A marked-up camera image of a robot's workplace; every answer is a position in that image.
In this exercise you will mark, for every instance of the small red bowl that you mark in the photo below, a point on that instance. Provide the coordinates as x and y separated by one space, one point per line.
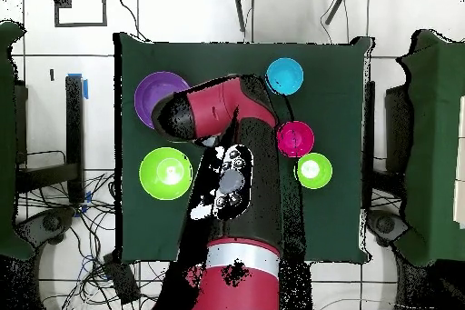
296 139

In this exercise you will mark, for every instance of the large green bowl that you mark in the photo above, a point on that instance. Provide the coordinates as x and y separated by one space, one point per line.
152 186

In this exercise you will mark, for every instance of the black floor stand base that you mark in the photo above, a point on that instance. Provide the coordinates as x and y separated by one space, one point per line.
385 224
51 222

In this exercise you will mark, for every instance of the small green bowl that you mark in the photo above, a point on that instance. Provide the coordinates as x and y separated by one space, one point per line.
321 175

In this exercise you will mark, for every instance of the black power box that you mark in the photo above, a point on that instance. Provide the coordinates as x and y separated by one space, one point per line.
121 281

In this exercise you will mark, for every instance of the black stand with blue tape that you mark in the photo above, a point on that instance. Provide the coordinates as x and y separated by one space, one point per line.
74 124

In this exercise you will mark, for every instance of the blue bowl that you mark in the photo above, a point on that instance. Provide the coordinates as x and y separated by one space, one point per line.
287 75

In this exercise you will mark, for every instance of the green covered side table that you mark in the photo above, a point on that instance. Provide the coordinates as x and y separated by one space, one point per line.
7 142
436 142

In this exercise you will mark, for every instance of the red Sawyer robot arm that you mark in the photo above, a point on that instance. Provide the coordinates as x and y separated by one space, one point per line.
239 179

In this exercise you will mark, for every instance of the dark green tablecloth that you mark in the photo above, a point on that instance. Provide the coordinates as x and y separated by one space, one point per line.
327 215

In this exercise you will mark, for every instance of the purple bowl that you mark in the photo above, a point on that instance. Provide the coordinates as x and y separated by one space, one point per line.
149 95

